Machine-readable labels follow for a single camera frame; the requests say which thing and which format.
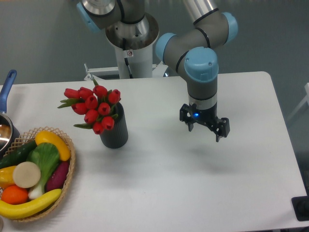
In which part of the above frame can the yellow bell pepper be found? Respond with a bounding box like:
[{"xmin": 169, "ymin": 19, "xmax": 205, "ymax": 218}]
[{"xmin": 0, "ymin": 166, "xmax": 16, "ymax": 189}]

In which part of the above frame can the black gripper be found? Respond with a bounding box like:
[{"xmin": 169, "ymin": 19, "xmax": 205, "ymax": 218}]
[{"xmin": 179, "ymin": 103, "xmax": 230, "ymax": 142}]

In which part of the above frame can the orange fruit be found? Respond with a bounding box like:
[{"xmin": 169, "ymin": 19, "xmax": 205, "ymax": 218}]
[{"xmin": 1, "ymin": 185, "xmax": 28, "ymax": 205}]

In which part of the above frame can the green cucumber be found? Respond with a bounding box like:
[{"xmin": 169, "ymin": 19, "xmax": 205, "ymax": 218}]
[{"xmin": 0, "ymin": 140, "xmax": 37, "ymax": 169}]

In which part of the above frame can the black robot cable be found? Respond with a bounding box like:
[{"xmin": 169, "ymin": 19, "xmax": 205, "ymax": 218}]
[{"xmin": 122, "ymin": 38, "xmax": 134, "ymax": 79}]

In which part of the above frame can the yellow banana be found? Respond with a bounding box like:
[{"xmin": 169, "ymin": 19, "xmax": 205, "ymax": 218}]
[{"xmin": 0, "ymin": 189, "xmax": 62, "ymax": 219}]

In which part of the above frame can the beige round radish slice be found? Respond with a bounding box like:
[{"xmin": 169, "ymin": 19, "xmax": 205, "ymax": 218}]
[{"xmin": 13, "ymin": 161, "xmax": 41, "ymax": 189}]

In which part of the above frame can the green bok choy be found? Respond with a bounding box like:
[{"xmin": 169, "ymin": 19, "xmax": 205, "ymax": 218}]
[{"xmin": 26, "ymin": 143, "xmax": 60, "ymax": 200}]

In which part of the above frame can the purple sweet potato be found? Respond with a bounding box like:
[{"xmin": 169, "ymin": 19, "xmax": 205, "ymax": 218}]
[{"xmin": 45, "ymin": 161, "xmax": 70, "ymax": 192}]

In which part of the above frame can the red tulip bouquet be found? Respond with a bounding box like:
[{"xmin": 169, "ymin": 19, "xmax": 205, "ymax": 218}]
[{"xmin": 58, "ymin": 79, "xmax": 121, "ymax": 135}]

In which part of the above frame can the blue handled steel pot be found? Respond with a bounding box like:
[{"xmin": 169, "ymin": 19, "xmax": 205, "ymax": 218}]
[{"xmin": 0, "ymin": 70, "xmax": 20, "ymax": 158}]

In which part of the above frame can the black device at table edge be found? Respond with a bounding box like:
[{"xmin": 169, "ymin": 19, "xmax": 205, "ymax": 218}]
[{"xmin": 291, "ymin": 196, "xmax": 309, "ymax": 221}]

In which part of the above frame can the white frame at right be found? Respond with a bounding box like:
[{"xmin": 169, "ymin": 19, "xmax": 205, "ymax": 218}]
[{"xmin": 286, "ymin": 83, "xmax": 309, "ymax": 126}]

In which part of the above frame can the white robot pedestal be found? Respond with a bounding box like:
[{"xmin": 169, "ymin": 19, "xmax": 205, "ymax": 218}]
[{"xmin": 84, "ymin": 43, "xmax": 169, "ymax": 81}]

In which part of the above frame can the woven wicker basket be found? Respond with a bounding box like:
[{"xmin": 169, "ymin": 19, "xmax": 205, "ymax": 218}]
[{"xmin": 0, "ymin": 127, "xmax": 76, "ymax": 222}]

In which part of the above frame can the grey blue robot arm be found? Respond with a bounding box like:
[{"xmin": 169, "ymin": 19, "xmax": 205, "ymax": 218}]
[{"xmin": 77, "ymin": 0, "xmax": 238, "ymax": 140}]

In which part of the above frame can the dark grey ribbed vase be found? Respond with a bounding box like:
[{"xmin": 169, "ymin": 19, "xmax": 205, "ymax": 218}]
[{"xmin": 100, "ymin": 103, "xmax": 128, "ymax": 149}]

